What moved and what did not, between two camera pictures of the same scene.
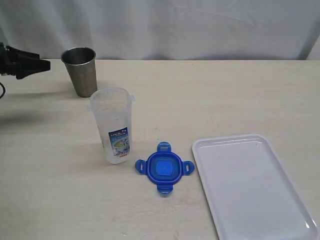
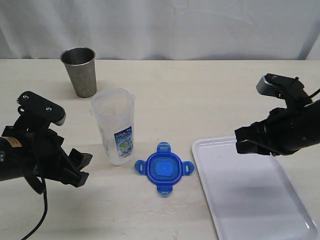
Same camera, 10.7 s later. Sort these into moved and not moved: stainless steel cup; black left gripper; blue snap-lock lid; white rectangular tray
Moved: black left gripper
Not moved: blue snap-lock lid; stainless steel cup; white rectangular tray
